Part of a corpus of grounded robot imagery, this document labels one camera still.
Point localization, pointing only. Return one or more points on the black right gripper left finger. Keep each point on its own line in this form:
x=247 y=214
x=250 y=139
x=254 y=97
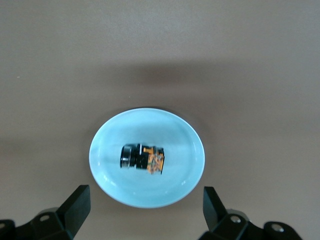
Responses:
x=60 y=222

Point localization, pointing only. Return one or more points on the light blue round plate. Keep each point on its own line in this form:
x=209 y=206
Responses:
x=150 y=125

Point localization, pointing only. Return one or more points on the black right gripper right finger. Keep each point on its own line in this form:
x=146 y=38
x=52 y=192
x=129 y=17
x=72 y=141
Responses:
x=225 y=225

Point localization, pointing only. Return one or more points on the orange and black push-button switch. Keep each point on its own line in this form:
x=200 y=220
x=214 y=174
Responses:
x=145 y=160

